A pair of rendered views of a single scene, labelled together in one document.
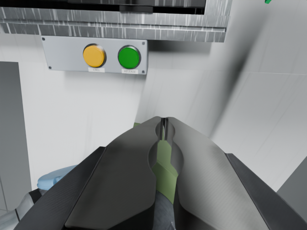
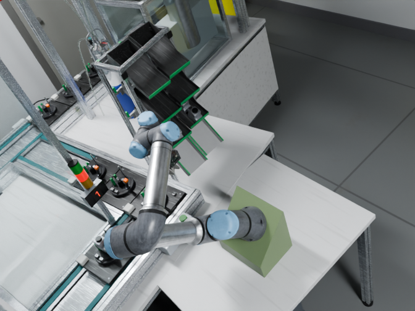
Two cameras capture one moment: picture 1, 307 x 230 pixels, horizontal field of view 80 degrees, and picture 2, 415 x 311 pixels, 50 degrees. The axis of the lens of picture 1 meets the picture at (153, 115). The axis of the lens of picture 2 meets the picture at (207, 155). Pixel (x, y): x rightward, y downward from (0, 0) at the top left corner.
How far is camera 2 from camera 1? 1.98 m
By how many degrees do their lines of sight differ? 72
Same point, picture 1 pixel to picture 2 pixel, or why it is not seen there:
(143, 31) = (179, 211)
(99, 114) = (206, 263)
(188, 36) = (190, 199)
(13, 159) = not seen: outside the picture
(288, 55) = (230, 178)
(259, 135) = (268, 191)
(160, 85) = not seen: hidden behind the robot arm
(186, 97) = not seen: hidden behind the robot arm
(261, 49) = (222, 186)
